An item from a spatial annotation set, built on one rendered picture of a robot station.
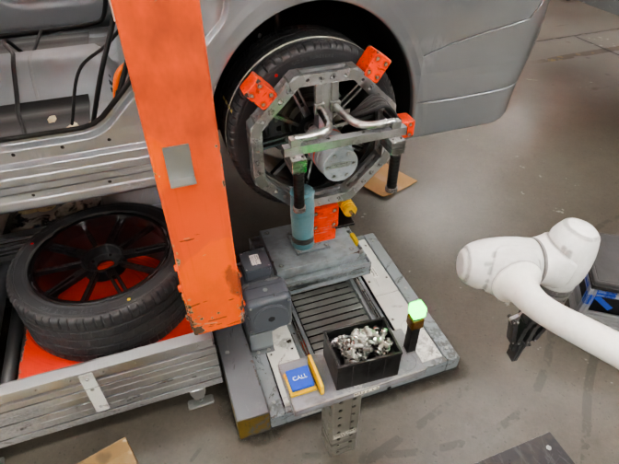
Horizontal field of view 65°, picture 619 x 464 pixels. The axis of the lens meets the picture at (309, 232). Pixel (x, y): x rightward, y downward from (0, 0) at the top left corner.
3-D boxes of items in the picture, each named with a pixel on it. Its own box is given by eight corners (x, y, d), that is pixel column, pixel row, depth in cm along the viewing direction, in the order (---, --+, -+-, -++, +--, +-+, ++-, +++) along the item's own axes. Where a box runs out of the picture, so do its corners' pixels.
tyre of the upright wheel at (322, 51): (350, 176, 229) (391, 32, 191) (371, 204, 212) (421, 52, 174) (210, 178, 204) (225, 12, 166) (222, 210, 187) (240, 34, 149)
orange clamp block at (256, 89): (272, 86, 162) (251, 70, 156) (278, 95, 156) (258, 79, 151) (259, 102, 164) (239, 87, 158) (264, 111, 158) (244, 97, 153)
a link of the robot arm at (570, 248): (562, 261, 114) (510, 263, 113) (590, 208, 104) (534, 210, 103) (588, 295, 106) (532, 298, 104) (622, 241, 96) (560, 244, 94)
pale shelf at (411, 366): (400, 333, 164) (401, 327, 162) (426, 374, 151) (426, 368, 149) (278, 369, 153) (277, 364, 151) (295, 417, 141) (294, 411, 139)
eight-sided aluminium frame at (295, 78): (379, 183, 204) (393, 53, 168) (386, 191, 199) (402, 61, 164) (253, 210, 190) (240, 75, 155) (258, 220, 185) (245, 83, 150)
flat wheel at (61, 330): (160, 223, 233) (150, 182, 217) (227, 307, 192) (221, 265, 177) (12, 283, 203) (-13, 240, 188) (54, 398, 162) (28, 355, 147)
